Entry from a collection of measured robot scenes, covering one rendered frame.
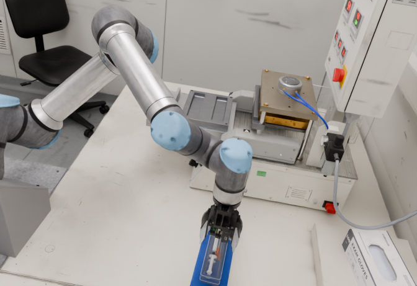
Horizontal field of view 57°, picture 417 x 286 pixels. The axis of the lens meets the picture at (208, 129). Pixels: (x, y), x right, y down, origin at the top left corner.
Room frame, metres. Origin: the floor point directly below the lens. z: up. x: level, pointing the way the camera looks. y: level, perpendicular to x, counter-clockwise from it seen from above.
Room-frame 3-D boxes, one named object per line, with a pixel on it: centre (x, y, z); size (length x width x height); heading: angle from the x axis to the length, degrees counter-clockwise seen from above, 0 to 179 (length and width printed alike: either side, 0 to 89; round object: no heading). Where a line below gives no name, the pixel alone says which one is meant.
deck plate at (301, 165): (1.15, -0.28, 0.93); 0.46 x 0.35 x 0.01; 87
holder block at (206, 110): (1.17, 0.01, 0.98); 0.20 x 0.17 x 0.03; 177
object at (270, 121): (1.15, -0.24, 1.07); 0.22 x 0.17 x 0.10; 177
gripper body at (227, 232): (0.68, -0.07, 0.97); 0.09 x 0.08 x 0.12; 174
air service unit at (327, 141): (0.93, -0.36, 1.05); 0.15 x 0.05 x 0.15; 177
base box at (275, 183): (1.14, -0.24, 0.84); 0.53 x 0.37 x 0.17; 87
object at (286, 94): (1.13, -0.28, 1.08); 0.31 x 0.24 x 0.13; 177
